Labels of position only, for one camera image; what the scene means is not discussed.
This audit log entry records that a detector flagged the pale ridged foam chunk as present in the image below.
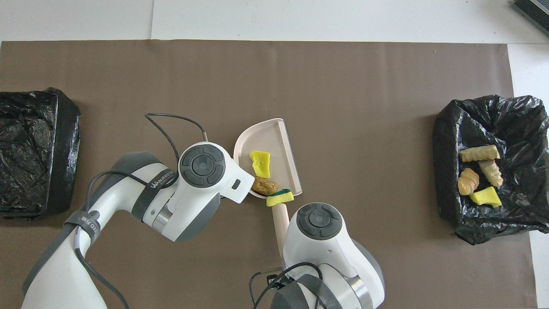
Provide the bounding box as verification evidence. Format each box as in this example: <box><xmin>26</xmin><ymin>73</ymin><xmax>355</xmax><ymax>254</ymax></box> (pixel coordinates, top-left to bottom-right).
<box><xmin>460</xmin><ymin>145</ymin><xmax>501</xmax><ymax>163</ymax></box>
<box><xmin>479</xmin><ymin>159</ymin><xmax>504</xmax><ymax>188</ymax></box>

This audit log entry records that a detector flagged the dark ribbed device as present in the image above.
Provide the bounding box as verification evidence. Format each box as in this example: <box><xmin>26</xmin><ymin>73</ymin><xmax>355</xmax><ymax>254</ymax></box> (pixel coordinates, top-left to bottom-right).
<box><xmin>512</xmin><ymin>0</ymin><xmax>549</xmax><ymax>36</ymax></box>

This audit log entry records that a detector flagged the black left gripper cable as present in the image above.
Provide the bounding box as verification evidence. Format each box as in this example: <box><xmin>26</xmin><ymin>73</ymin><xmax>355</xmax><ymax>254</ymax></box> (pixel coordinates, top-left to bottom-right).
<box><xmin>75</xmin><ymin>113</ymin><xmax>209</xmax><ymax>309</ymax></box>

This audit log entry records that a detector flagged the brown toy potato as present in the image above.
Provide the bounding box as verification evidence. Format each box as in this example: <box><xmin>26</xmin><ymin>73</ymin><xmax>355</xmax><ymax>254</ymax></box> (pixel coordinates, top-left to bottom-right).
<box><xmin>251</xmin><ymin>177</ymin><xmax>280</xmax><ymax>197</ymax></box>

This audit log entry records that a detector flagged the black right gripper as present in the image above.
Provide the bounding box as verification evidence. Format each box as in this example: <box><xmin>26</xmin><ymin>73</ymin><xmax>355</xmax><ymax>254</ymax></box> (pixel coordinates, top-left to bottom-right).
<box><xmin>265</xmin><ymin>268</ymin><xmax>284</xmax><ymax>287</ymax></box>

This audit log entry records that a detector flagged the beige hand brush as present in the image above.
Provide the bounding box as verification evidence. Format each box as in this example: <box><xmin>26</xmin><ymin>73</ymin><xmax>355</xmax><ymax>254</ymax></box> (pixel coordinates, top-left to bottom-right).
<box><xmin>271</xmin><ymin>202</ymin><xmax>293</xmax><ymax>260</ymax></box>

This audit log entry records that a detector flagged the brown paper table mat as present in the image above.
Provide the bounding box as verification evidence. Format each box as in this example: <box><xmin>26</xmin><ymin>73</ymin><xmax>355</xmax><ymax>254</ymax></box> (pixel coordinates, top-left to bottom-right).
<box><xmin>0</xmin><ymin>40</ymin><xmax>537</xmax><ymax>309</ymax></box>

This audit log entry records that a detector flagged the yellow sponge piece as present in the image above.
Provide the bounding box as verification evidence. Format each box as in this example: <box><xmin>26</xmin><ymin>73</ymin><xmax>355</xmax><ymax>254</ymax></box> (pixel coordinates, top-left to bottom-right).
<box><xmin>266</xmin><ymin>189</ymin><xmax>295</xmax><ymax>207</ymax></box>
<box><xmin>249</xmin><ymin>151</ymin><xmax>271</xmax><ymax>179</ymax></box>
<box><xmin>469</xmin><ymin>186</ymin><xmax>503</xmax><ymax>209</ymax></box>

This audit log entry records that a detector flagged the beige plastic dustpan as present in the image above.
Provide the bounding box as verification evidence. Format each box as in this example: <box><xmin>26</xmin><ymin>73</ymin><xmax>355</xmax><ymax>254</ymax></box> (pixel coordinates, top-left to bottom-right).
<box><xmin>233</xmin><ymin>118</ymin><xmax>303</xmax><ymax>199</ymax></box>

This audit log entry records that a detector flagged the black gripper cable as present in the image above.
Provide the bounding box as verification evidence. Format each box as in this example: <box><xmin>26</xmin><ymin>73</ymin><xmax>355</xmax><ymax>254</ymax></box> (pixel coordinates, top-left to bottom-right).
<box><xmin>75</xmin><ymin>113</ymin><xmax>209</xmax><ymax>309</ymax></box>
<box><xmin>250</xmin><ymin>262</ymin><xmax>323</xmax><ymax>309</ymax></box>

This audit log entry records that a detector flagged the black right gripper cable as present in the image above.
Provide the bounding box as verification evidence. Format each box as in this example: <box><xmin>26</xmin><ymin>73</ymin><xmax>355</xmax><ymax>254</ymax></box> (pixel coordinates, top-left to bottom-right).
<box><xmin>250</xmin><ymin>262</ymin><xmax>323</xmax><ymax>309</ymax></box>

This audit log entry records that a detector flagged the bin with black bag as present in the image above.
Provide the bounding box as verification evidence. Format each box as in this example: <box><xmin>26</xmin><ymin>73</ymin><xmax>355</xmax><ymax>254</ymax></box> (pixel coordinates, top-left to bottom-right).
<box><xmin>432</xmin><ymin>94</ymin><xmax>549</xmax><ymax>245</ymax></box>
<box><xmin>0</xmin><ymin>88</ymin><xmax>81</xmax><ymax>221</ymax></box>

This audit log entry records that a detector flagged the orange striped toy croissant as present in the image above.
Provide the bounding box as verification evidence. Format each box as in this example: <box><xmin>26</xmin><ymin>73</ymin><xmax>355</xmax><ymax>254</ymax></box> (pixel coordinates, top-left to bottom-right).
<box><xmin>457</xmin><ymin>167</ymin><xmax>480</xmax><ymax>196</ymax></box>

